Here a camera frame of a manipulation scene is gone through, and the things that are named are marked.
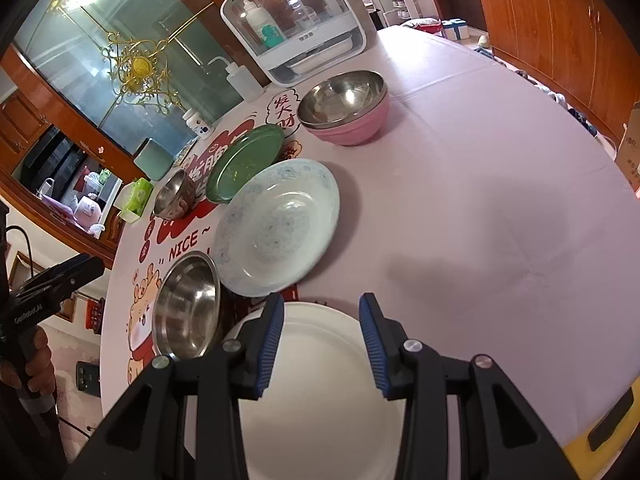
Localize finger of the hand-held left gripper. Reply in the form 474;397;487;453
20;253;107;306

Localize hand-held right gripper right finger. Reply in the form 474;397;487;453
358;292;581;480

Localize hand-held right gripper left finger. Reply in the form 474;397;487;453
65;292;286;480

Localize plain white plate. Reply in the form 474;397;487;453
220;301;407;480

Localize large steel bowl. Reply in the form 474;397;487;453
152;251;222;361

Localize blue patterned deep plate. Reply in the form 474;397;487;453
214;158;341;297

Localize small steel bowl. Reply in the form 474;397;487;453
152;170;197;220

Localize green plate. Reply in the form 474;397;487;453
205;124;286;204

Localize pink bowl with steel lining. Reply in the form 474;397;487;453
297;71;391;147

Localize person's left hand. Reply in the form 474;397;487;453
0;327;57;398

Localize pink kitchen appliance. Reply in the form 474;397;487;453
74;197;104;227

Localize green tissue box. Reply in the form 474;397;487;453
120;177;154;223

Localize mint green canister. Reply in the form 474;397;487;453
133;137;174;182

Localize white pill bottle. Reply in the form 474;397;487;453
182;108;216;139

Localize glass sliding door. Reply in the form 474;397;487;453
12;0;281;156

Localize yellow stool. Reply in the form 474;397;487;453
562;385;637;480

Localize translucent squeeze bottle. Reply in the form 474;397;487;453
207;56;263;103

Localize white countertop sterilizer cabinet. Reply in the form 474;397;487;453
220;0;367;86

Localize white bottle with green label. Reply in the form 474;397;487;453
243;0;286;50

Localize cardboard box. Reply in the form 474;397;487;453
615;102;640;191

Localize clear plastic bottle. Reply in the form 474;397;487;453
287;5;321;31

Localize black cable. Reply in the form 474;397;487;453
5;229;37;275

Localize brown wooden wall cabinets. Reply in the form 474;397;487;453
472;0;640;136

